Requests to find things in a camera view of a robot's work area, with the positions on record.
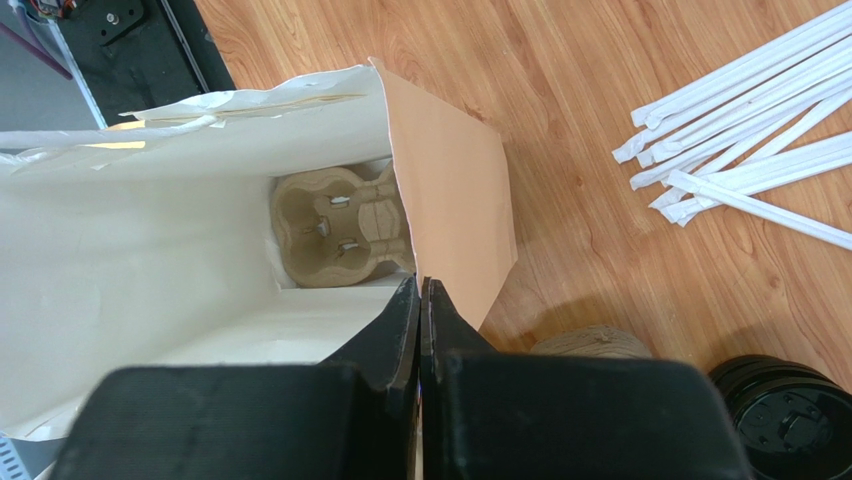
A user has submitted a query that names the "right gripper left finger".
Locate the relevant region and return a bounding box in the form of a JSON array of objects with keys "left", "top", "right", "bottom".
[{"left": 51, "top": 278, "right": 420, "bottom": 479}]

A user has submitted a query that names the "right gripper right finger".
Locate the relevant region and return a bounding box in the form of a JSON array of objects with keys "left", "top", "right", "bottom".
[{"left": 420, "top": 279, "right": 750, "bottom": 479}]

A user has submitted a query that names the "single pulp cup carrier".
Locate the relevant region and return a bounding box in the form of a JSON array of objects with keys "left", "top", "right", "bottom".
[{"left": 270, "top": 164, "right": 416, "bottom": 288}]

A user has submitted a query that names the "brown paper bag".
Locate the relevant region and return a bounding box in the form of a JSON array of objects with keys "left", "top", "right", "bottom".
[{"left": 1, "top": 59, "right": 517, "bottom": 440}]

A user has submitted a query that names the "stack of black lids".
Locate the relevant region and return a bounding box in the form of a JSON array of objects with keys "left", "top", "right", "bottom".
[{"left": 709, "top": 355, "right": 851, "bottom": 480}]

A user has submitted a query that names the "leftmost white wrapped straw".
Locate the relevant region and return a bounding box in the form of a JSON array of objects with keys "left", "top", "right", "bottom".
[{"left": 631, "top": 1, "right": 851, "bottom": 129}]

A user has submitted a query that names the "rightmost white wrapped straw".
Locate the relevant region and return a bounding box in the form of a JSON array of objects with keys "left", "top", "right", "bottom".
[{"left": 649, "top": 132, "right": 851, "bottom": 226}]

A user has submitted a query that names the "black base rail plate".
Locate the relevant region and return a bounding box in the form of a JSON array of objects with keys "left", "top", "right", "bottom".
[{"left": 36, "top": 0, "right": 235, "bottom": 126}]

